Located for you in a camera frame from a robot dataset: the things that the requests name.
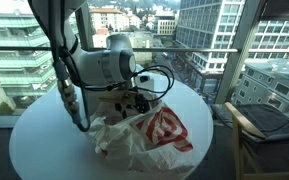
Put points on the wooden chair frame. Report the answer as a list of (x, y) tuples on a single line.
[(242, 123)]

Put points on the dark window blind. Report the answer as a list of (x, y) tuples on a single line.
[(284, 8)]

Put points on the wide grey window mullion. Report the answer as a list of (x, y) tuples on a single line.
[(237, 56)]

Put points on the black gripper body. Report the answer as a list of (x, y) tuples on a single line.
[(141, 103)]

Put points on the grey chair cushion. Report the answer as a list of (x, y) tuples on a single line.
[(267, 120)]

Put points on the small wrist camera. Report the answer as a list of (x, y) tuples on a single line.
[(143, 79)]

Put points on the white plastic bag red logo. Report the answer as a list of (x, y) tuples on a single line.
[(157, 143)]

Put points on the metal window railing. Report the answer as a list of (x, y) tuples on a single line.
[(184, 50)]

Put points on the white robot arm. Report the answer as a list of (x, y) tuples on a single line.
[(94, 63)]

